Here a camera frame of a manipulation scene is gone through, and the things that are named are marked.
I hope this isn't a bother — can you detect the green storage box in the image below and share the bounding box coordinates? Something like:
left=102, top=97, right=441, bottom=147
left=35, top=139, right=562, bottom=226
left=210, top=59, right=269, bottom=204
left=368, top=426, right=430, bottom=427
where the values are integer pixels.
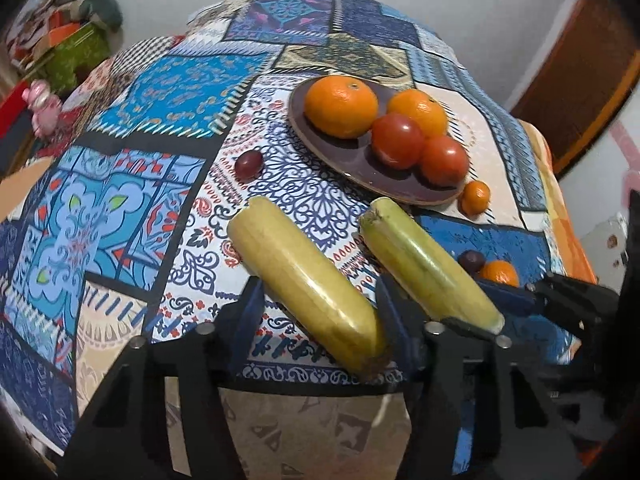
left=34, top=23, right=111, bottom=96

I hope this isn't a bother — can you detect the yellow banana piece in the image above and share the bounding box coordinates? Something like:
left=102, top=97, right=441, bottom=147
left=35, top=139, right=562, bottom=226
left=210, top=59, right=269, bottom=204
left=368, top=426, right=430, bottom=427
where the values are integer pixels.
left=227, top=196, right=390, bottom=380

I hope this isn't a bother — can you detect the purple ceramic plate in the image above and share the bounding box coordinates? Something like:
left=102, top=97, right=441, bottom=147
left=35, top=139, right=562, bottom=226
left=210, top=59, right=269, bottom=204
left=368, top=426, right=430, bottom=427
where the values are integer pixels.
left=288, top=77, right=464, bottom=207

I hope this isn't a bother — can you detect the red purple grape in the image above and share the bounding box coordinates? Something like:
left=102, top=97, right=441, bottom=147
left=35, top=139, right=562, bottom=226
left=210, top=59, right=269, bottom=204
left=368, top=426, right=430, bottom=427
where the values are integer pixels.
left=234, top=150, right=264, bottom=182

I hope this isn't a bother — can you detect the wooden door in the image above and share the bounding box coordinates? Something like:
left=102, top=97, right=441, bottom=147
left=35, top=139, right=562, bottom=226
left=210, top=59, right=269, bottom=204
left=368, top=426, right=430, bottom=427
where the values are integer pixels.
left=512, top=0, right=639, bottom=176

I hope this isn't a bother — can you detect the pink plush toy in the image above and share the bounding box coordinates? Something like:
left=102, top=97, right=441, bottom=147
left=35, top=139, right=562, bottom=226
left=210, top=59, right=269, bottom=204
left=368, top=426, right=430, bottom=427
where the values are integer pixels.
left=22, top=79, right=62, bottom=139

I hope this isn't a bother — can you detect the dark purple grape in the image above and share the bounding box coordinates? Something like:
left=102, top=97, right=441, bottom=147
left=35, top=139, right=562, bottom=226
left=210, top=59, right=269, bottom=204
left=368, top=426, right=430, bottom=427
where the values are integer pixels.
left=458, top=249, right=486, bottom=275

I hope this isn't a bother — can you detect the blue patchwork bedspread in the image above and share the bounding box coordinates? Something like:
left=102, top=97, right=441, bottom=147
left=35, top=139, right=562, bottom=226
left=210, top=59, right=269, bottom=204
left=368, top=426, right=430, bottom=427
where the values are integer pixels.
left=1, top=0, right=552, bottom=471

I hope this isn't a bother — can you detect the red and navy box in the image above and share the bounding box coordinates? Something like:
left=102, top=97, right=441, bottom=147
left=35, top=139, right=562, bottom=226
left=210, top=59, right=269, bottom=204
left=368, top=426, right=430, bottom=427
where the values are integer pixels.
left=0, top=81, right=36, bottom=178

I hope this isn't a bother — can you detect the greenish banana piece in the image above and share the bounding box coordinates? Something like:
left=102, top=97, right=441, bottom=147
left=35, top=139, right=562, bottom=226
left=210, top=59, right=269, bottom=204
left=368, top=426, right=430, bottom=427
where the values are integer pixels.
left=359, top=197, right=504, bottom=335

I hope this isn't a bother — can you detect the large round orange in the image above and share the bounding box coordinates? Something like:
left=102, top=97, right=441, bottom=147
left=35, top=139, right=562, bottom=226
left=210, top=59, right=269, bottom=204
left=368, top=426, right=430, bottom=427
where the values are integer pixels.
left=304, top=75, right=378, bottom=140

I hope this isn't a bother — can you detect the small mandarin orange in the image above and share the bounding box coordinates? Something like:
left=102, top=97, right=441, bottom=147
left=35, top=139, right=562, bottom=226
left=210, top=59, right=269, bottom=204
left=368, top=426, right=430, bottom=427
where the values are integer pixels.
left=459, top=180, right=491, bottom=217

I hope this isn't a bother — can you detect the red tomato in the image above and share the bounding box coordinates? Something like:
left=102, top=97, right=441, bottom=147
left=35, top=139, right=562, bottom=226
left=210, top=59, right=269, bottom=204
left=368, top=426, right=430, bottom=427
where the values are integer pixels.
left=420, top=136, right=470, bottom=188
left=370, top=113, right=425, bottom=170

